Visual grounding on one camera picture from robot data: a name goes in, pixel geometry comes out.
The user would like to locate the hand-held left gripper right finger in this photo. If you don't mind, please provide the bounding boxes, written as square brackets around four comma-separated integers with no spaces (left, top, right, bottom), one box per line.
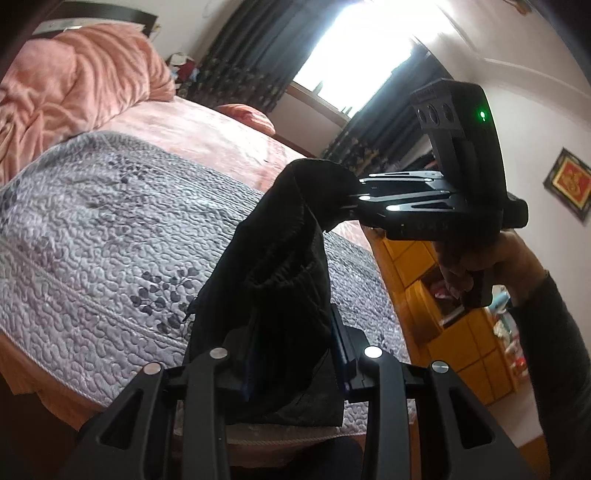
[329,304,537,480]

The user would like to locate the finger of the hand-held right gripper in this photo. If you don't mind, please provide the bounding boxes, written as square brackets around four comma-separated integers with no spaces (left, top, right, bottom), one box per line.
[358,168,446,190]
[344,189,458,219]

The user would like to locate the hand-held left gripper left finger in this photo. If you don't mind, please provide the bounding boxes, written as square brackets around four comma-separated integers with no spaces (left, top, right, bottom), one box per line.
[58,325,254,480]

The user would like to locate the black quilted pants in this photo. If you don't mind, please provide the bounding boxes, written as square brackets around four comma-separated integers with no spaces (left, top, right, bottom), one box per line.
[185,158,365,428]

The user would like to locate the person's right forearm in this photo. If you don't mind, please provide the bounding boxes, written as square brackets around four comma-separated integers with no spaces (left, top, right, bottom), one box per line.
[508,272,591,480]

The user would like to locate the person's right hand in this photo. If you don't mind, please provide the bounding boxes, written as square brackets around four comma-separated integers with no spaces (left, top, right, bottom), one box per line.
[434,229,550,309]

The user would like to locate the yellow wooden cabinet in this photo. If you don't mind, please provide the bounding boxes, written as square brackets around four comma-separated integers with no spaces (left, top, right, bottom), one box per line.
[365,226,532,407]

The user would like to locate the bright window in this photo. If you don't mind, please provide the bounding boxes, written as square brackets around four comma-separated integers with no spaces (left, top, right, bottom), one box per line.
[291,0,444,121]

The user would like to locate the orange striped pillow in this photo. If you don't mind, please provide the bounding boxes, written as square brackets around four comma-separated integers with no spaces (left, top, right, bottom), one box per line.
[216,104,276,136]

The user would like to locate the bed with pink sheet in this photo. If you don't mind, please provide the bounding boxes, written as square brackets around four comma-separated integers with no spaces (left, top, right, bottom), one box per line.
[0,97,416,462]

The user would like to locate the grey quilted bedspread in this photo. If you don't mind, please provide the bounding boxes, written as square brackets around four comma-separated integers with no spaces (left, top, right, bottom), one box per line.
[0,131,411,446]

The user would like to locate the red cloth pile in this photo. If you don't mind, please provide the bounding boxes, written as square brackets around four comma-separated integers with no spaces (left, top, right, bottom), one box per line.
[166,53,200,85]

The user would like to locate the dark wooden headboard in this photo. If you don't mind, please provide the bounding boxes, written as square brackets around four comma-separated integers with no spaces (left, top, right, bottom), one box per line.
[34,0,158,35]

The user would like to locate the pink fleece blanket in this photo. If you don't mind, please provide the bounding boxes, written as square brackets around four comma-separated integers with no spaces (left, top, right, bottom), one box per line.
[0,24,177,185]

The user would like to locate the framed wall picture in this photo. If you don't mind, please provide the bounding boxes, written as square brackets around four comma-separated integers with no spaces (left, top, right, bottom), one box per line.
[542,148,591,222]

